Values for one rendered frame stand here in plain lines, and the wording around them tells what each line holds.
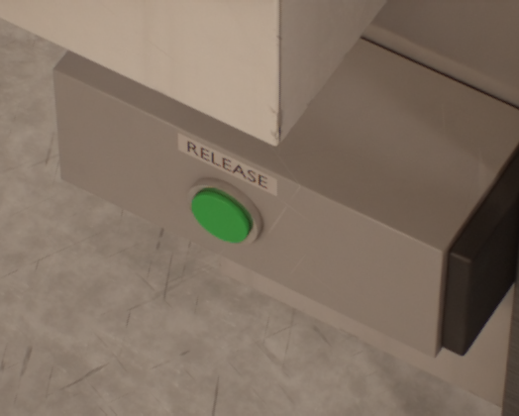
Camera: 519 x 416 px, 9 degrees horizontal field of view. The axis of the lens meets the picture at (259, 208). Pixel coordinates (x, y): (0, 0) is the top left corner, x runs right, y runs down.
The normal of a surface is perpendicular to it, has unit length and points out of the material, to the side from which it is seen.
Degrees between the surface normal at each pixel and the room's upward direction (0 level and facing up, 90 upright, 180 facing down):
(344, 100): 0
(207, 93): 90
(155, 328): 0
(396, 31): 90
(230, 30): 90
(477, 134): 0
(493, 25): 90
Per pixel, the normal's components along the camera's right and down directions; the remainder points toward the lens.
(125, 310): 0.00, -0.60
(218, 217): -0.51, 0.69
